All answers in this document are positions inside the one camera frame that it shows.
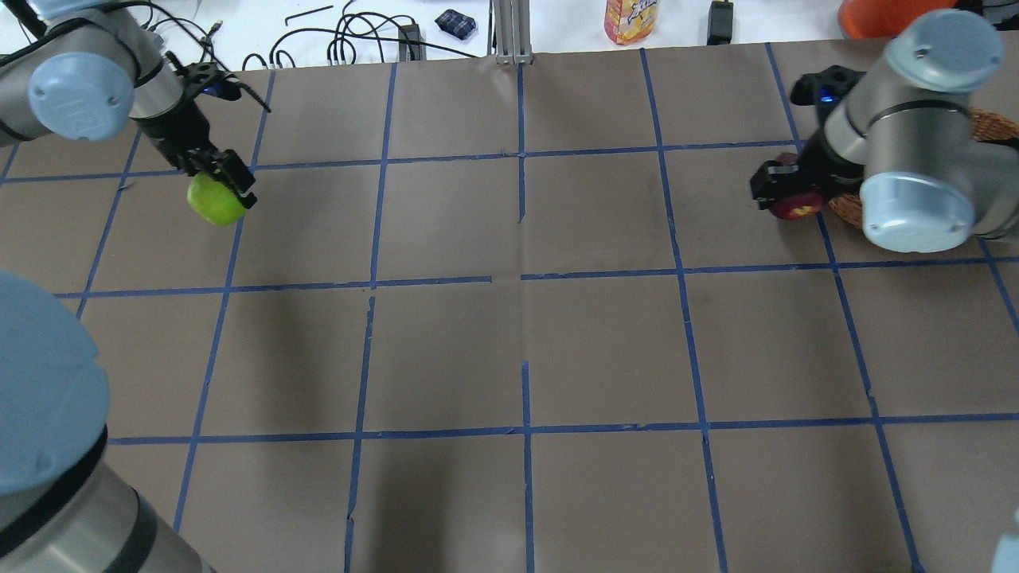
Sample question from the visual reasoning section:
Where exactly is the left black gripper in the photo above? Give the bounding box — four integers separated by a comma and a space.
132, 100, 258, 210

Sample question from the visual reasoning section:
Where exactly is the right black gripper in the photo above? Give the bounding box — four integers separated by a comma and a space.
750, 137, 864, 212

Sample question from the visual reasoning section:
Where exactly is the green apple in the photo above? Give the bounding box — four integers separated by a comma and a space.
186, 173, 247, 226

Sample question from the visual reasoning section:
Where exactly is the dark red apple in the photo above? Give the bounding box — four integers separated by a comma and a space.
767, 153, 825, 220

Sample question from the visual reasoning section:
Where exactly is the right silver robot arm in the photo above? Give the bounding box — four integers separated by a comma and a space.
751, 10, 1017, 572

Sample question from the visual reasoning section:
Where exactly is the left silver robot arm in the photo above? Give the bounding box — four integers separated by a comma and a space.
1, 1, 257, 572

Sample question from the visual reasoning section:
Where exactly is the woven wicker basket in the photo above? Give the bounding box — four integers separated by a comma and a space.
827, 107, 1018, 231

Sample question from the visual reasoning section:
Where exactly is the black power adapter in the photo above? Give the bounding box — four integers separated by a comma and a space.
705, 0, 735, 46

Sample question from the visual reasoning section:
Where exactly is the black allen key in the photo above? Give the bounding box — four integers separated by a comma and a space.
283, 5, 334, 28

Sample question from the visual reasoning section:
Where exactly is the orange cylinder container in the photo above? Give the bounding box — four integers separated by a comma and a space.
837, 1, 957, 39

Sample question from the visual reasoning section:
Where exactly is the yellow juice bottle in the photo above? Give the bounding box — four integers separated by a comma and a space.
603, 0, 659, 46

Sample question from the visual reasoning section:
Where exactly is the dark blue computer mouse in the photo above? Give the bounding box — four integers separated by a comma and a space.
434, 10, 478, 41

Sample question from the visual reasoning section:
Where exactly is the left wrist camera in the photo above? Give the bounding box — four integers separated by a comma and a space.
174, 62, 272, 113

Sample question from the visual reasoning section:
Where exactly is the aluminium frame post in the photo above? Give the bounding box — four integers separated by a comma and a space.
489, 0, 533, 66

